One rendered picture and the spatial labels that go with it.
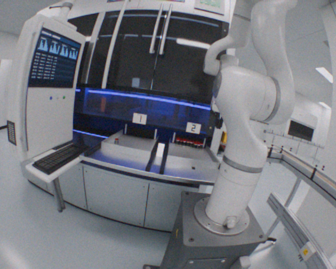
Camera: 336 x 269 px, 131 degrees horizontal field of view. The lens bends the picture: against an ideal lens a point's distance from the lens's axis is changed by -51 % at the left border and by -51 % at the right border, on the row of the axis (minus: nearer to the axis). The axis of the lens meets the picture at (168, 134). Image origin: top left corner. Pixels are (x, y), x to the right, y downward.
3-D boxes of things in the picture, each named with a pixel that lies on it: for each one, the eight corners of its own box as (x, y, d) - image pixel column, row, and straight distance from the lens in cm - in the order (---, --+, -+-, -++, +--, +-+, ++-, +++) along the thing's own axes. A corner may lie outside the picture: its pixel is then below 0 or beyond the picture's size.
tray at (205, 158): (169, 142, 106) (169, 137, 105) (205, 148, 109) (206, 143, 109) (166, 161, 74) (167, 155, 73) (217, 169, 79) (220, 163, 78)
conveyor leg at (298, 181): (257, 239, 173) (294, 173, 138) (263, 238, 178) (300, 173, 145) (260, 245, 169) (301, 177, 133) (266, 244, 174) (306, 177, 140)
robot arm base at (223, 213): (256, 234, 50) (286, 181, 42) (196, 236, 42) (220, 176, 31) (238, 199, 62) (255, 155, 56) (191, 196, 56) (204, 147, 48)
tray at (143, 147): (122, 133, 111) (122, 128, 111) (158, 140, 107) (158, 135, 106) (101, 148, 81) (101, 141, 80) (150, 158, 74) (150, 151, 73)
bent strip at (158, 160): (157, 153, 82) (158, 142, 80) (162, 154, 82) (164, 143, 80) (153, 164, 69) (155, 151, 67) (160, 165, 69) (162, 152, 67)
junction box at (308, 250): (298, 251, 127) (305, 242, 122) (302, 249, 131) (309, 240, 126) (304, 261, 125) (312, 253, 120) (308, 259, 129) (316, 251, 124)
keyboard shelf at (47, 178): (64, 143, 118) (64, 140, 117) (95, 152, 102) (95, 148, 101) (18, 165, 93) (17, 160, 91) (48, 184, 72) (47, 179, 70)
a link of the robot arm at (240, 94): (270, 174, 42) (291, 80, 41) (203, 166, 33) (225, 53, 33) (251, 157, 51) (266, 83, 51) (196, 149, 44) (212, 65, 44)
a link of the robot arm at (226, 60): (218, 79, 65) (238, 85, 68) (222, 50, 69) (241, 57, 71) (213, 81, 73) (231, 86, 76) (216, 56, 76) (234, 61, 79)
